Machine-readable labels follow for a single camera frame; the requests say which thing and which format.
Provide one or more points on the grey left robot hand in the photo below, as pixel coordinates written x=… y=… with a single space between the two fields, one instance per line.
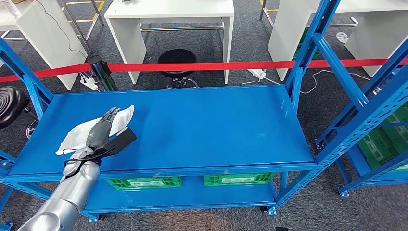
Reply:
x=98 y=134

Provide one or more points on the white curved plastic part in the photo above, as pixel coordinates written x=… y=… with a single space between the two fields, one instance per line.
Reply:
x=76 y=137

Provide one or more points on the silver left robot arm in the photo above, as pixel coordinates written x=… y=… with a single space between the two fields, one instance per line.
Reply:
x=63 y=197

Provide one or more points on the blue metal shelf rack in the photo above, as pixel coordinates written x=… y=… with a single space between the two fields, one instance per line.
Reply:
x=366 y=179
x=6 y=226
x=191 y=127

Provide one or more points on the green plastic crate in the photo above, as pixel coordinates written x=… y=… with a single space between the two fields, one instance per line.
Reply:
x=297 y=52
x=143 y=182
x=239 y=179
x=382 y=143

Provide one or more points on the black round stool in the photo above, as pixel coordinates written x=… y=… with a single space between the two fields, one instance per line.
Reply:
x=177 y=60
x=11 y=105

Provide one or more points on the white table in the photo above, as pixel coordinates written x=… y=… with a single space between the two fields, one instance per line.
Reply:
x=169 y=9
x=47 y=38
x=287 y=32

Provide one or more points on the red barrier belt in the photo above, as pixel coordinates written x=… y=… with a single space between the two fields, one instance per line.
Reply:
x=191 y=66

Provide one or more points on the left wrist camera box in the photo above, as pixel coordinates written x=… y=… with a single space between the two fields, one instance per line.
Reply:
x=121 y=142

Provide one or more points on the black barrier post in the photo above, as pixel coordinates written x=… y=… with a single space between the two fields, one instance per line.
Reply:
x=102 y=73

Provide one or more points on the metal table frame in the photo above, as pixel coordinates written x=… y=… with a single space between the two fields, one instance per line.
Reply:
x=76 y=28

